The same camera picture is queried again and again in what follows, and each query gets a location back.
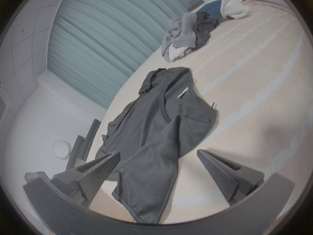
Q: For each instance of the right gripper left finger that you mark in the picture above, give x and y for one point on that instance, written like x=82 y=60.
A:
x=97 y=172

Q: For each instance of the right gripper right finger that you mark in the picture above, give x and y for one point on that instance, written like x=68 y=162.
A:
x=220 y=172

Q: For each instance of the black T-shirt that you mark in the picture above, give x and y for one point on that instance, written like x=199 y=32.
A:
x=146 y=131

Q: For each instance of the bed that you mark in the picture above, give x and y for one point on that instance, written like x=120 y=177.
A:
x=244 y=82

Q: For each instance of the pile of clothes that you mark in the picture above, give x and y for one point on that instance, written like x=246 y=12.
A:
x=183 y=33

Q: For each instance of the blue-green curtain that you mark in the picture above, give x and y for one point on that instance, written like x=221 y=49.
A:
x=97 y=45

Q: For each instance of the dark bedside table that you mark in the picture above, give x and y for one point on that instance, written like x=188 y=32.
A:
x=195 y=2

